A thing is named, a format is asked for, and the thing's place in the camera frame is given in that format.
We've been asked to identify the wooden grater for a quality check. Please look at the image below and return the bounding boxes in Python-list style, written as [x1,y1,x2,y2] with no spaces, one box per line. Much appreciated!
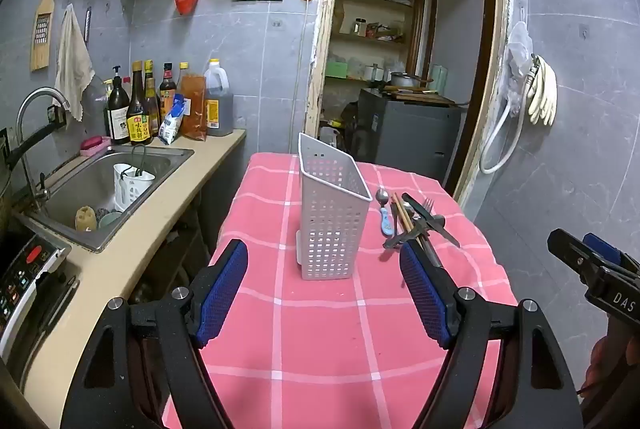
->
[30,0,65,72]

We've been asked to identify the metal faucet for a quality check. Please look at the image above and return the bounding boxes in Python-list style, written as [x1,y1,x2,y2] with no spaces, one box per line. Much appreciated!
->
[15,87,71,210]

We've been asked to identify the brown wooden shelf unit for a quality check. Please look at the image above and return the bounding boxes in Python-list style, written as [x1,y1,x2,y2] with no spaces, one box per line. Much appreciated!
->
[324,0,429,86]

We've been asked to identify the beige hanging towel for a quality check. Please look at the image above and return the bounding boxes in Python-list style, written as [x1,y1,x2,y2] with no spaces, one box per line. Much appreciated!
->
[52,4,96,122]

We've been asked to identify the red capped dark bottle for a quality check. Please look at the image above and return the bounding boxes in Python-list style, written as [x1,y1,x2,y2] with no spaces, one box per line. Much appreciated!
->
[159,62,177,110]

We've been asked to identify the dark grey cabinet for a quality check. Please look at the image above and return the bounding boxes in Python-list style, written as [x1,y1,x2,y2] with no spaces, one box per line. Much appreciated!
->
[350,88,468,182]

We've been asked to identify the dark liquid plastic jug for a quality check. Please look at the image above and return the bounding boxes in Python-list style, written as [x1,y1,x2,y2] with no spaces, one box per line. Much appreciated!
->
[202,59,235,138]

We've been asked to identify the white hose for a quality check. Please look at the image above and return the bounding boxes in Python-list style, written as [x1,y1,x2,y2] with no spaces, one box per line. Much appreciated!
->
[479,59,541,174]

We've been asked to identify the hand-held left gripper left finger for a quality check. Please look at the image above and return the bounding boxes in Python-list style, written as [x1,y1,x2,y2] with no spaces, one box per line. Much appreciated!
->
[60,239,249,429]

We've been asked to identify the pink soap box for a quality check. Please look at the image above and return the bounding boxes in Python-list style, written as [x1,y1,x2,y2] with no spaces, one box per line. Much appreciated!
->
[80,135,112,158]

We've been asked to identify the white perforated utensil basket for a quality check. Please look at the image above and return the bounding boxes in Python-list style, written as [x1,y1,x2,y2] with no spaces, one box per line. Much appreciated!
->
[297,132,373,281]

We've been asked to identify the black handled knife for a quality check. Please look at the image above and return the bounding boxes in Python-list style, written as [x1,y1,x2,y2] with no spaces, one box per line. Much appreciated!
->
[401,193,461,248]

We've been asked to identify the wooden door frame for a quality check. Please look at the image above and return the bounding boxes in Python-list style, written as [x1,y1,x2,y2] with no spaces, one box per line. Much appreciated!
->
[304,0,516,210]

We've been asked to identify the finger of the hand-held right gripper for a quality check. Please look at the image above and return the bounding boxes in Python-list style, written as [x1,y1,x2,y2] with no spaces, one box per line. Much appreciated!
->
[547,229,608,290]
[582,233,640,275]

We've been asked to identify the person's right hand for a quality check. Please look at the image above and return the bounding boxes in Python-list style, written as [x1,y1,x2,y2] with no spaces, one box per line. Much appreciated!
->
[587,336,618,405]

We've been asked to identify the brown wooden chopstick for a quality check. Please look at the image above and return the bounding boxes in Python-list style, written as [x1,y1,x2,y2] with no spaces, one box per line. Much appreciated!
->
[395,193,417,235]
[391,193,412,235]

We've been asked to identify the clear wall plastic bag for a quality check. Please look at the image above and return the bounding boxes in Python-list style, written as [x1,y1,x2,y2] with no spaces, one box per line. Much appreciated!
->
[504,21,534,117]

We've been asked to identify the beige kitchen counter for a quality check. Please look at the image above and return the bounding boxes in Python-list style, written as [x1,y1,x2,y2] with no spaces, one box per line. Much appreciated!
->
[20,129,248,429]

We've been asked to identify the steel sink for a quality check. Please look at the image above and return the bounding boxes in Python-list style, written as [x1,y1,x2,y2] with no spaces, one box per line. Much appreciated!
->
[27,145,196,254]

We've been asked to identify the white sink utensil holder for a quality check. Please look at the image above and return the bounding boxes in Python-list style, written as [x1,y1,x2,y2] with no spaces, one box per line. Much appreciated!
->
[113,163,157,213]

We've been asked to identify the blue white packet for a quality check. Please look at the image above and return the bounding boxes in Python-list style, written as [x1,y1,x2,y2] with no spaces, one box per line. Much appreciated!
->
[158,95,187,146]

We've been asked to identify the wooden cutting board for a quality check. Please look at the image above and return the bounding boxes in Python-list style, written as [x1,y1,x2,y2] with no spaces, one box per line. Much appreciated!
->
[382,89,457,106]

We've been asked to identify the dark pump bottle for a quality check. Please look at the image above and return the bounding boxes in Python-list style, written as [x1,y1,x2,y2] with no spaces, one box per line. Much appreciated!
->
[106,65,132,146]

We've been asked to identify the metal pot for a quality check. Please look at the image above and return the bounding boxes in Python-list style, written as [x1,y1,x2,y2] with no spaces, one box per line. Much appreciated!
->
[390,71,434,90]

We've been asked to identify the brown sauce bottle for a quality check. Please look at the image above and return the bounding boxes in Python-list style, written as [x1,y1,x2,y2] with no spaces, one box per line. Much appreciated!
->
[144,59,162,137]

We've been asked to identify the soy sauce bottle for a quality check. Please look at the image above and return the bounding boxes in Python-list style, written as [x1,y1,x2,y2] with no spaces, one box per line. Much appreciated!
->
[126,61,154,146]

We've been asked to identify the pink checked tablecloth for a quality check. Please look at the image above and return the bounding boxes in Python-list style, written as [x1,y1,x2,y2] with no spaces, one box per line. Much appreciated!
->
[162,152,518,429]

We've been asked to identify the metal fork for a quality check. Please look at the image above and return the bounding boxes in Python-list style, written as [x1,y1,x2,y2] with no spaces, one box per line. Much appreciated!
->
[421,197,446,269]

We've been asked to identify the cream rubber gloves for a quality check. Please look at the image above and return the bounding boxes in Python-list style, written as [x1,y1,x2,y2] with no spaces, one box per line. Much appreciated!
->
[527,54,559,127]

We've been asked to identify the blue handled spoon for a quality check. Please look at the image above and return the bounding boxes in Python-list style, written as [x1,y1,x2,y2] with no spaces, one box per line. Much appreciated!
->
[375,189,394,238]

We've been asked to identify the yellow sponge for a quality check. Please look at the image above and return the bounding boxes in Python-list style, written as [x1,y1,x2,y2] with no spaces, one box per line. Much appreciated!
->
[75,205,98,233]

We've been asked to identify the orange packet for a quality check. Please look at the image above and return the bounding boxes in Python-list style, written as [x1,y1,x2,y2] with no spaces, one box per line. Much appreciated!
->
[179,74,208,142]

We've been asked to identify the induction cooker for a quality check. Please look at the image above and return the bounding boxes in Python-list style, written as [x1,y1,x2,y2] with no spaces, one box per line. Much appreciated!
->
[0,214,81,390]

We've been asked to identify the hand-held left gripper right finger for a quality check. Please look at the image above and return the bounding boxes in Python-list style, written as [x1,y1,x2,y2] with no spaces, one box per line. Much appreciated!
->
[398,240,586,429]

